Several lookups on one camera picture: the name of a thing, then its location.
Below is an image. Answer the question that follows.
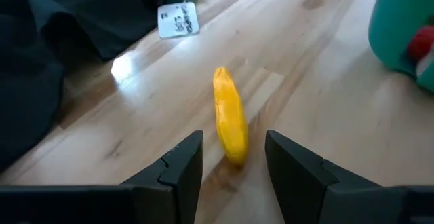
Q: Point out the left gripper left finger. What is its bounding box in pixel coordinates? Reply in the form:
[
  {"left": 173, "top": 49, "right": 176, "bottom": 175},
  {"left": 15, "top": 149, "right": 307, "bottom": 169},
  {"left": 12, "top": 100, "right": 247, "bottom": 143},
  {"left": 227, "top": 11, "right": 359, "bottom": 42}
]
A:
[{"left": 120, "top": 130, "right": 205, "bottom": 224}]

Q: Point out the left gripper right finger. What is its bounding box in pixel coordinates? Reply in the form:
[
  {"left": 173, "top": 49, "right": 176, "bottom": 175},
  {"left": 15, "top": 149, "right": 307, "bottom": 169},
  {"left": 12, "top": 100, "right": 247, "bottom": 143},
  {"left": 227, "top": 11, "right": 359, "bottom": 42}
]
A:
[{"left": 264, "top": 130, "right": 408, "bottom": 224}]

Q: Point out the yellow toy banana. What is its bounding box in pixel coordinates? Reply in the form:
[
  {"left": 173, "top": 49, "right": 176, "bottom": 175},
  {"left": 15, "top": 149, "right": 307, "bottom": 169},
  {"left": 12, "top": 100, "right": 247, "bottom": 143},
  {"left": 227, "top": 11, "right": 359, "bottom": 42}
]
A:
[{"left": 212, "top": 67, "right": 250, "bottom": 166}]

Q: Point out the small red toy strawberry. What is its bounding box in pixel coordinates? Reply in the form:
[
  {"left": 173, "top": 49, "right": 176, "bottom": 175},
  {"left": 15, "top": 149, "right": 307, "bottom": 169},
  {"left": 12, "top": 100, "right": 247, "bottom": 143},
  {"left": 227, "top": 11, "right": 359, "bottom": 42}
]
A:
[{"left": 408, "top": 25, "right": 434, "bottom": 62}]

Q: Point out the white price tag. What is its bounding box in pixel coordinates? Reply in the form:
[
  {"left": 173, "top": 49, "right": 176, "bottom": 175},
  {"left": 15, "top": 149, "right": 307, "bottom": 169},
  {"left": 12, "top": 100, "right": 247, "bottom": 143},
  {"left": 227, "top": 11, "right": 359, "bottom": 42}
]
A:
[{"left": 157, "top": 1, "right": 200, "bottom": 40}]

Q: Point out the black cloth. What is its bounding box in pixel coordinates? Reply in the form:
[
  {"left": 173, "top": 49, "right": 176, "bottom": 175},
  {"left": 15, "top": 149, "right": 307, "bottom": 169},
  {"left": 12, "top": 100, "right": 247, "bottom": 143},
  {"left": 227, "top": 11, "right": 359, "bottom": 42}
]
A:
[{"left": 0, "top": 0, "right": 208, "bottom": 172}]

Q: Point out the teal basket with orange rim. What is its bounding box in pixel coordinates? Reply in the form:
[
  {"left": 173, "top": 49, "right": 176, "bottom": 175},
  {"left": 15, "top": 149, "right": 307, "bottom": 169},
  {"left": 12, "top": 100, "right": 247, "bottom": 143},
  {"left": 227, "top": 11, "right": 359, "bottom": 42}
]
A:
[{"left": 368, "top": 0, "right": 434, "bottom": 92}]

